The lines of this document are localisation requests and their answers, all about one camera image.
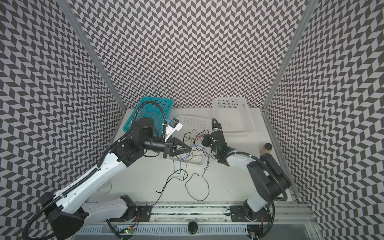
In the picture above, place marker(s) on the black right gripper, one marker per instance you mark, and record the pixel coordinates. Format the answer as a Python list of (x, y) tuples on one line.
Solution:
[(210, 141)]

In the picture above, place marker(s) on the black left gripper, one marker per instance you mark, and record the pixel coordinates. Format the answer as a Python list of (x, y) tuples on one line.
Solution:
[(170, 147)]

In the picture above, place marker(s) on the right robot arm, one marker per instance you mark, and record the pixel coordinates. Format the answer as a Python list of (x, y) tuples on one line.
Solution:
[(269, 179)]

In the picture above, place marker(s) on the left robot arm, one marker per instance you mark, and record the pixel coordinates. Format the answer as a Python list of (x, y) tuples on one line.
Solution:
[(67, 210)]

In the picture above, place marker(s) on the white plastic basket middle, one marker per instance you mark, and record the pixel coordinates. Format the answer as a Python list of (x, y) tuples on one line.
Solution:
[(192, 133)]

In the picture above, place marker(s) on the white plastic basket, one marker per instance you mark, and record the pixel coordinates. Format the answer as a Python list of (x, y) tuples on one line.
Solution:
[(192, 133), (234, 115)]

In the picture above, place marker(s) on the white plastic basket right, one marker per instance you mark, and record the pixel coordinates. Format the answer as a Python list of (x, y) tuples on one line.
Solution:
[(234, 115)]

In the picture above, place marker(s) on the teal plastic basket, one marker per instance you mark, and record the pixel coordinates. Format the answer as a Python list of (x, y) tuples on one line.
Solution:
[(151, 111)]

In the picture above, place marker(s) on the brown spice bottle black cap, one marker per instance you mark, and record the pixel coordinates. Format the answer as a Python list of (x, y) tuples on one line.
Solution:
[(266, 148)]

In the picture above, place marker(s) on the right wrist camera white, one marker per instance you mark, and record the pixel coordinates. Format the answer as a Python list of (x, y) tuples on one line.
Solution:
[(217, 127)]

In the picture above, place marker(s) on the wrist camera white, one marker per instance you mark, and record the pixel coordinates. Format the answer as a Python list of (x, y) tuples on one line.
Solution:
[(172, 126), (217, 127)]

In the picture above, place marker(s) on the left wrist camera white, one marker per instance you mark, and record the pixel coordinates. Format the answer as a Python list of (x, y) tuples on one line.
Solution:
[(172, 126)]

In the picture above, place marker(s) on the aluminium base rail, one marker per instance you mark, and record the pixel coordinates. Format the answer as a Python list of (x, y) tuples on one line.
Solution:
[(212, 218)]

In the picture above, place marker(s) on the aluminium corner post left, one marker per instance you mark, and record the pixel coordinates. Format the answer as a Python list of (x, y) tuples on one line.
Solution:
[(70, 16)]

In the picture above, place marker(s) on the aluminium corner post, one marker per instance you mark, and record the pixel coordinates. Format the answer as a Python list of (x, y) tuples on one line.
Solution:
[(309, 11), (70, 16)]

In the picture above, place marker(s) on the aluminium corner post right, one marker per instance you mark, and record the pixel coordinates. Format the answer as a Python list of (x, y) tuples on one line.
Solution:
[(309, 11)]

